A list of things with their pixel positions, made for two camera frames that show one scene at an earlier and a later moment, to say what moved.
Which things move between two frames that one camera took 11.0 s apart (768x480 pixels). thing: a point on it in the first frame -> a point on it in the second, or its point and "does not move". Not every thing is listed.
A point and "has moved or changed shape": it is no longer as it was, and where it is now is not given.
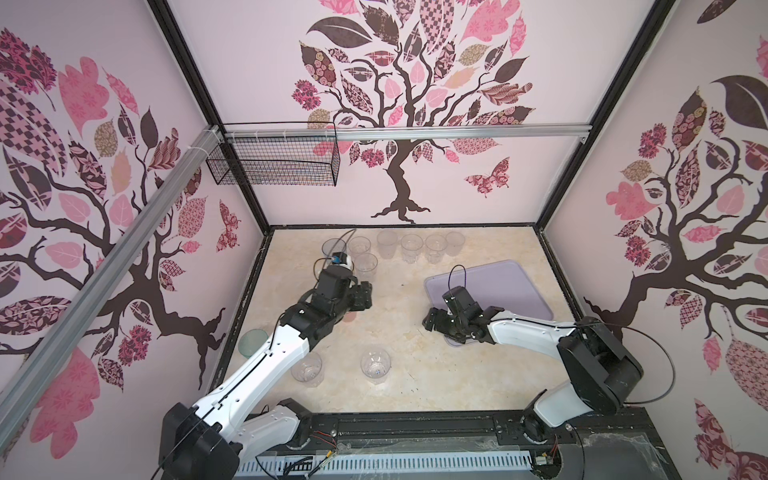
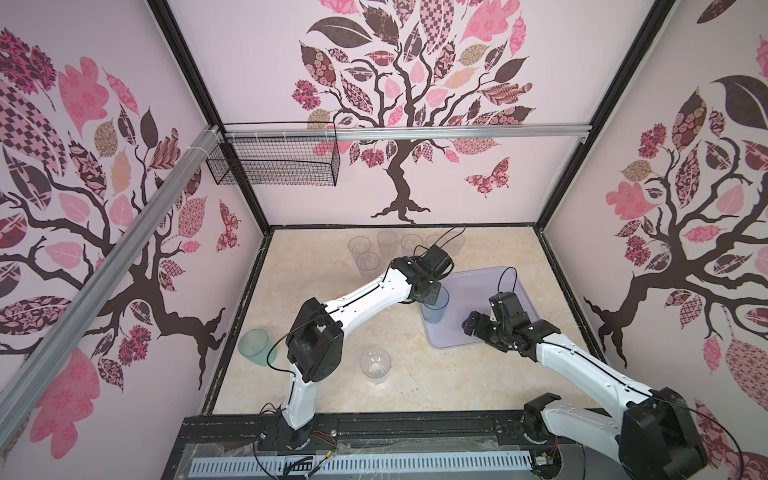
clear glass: [375, 365] does not move
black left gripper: [361, 297] -> [431, 296]
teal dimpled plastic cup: [251, 341] does not move
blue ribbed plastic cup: [333, 245] has moved or changed shape
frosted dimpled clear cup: [454, 243] does not move
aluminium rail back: [498, 132] does not move
